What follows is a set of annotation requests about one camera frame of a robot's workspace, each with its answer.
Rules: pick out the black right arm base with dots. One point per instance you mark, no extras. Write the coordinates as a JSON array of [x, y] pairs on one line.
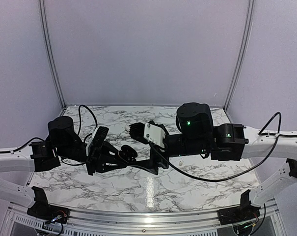
[[244, 211]]

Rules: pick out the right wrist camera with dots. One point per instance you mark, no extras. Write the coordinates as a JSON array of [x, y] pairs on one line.
[[147, 133]]

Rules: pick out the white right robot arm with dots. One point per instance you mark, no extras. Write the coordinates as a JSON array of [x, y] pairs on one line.
[[270, 144]]

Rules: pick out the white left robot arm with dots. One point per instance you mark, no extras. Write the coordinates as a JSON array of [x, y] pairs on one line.
[[19, 159]]

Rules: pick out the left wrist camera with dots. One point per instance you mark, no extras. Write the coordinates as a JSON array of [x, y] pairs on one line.
[[95, 144]]

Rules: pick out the aluminium corner post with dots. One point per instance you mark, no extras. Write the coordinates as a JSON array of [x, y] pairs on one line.
[[50, 55], [241, 55]]

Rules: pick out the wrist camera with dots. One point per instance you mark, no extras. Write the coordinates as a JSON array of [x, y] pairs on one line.
[[95, 144], [147, 133]]

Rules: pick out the black earbud charging case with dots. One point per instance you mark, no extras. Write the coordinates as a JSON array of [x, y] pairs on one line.
[[128, 154]]

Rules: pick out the aluminium front frame rail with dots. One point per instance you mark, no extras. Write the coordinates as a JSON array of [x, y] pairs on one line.
[[83, 222]]

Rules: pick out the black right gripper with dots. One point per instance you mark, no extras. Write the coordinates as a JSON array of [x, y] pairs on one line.
[[151, 165]]

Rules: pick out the right aluminium corner post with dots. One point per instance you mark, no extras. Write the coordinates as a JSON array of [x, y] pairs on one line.
[[241, 55]]

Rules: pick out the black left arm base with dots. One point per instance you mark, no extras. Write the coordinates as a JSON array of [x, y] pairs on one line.
[[43, 210]]

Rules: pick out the left aluminium corner post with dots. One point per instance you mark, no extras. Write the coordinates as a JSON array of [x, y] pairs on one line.
[[50, 55]]

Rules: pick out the beige earbud charging case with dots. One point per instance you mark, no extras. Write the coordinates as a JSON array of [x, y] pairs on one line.
[[126, 127]]

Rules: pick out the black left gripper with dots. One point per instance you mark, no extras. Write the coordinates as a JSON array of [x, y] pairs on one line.
[[106, 147]]

